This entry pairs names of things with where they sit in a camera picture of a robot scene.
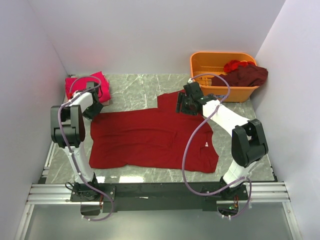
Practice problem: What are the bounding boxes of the red t shirt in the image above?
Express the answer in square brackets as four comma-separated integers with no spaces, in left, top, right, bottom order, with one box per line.
[89,92,204,169]

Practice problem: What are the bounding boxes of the orange plastic basket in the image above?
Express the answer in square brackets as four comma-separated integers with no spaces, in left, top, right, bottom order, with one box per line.
[190,51,258,103]

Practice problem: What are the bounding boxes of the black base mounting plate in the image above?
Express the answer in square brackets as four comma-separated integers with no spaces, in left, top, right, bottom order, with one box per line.
[70,182,248,213]

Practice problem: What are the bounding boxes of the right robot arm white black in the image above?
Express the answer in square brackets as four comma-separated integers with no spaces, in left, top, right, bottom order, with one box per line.
[176,81,269,200]

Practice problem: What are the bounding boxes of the bright red cloth in basket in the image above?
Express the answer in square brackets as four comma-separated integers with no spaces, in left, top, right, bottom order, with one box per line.
[223,60,256,73]

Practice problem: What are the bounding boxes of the folded pink t shirt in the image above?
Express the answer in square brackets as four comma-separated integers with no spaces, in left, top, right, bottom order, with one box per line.
[65,71,111,104]

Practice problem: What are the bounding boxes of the dark maroon t shirt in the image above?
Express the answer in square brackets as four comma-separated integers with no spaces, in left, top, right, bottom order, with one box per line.
[219,64,268,87]

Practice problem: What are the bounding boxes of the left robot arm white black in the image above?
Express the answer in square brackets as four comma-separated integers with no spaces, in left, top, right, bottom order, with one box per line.
[50,80,103,201]

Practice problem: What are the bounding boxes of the aluminium rail frame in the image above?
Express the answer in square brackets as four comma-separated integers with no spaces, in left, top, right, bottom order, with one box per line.
[26,182,291,205]

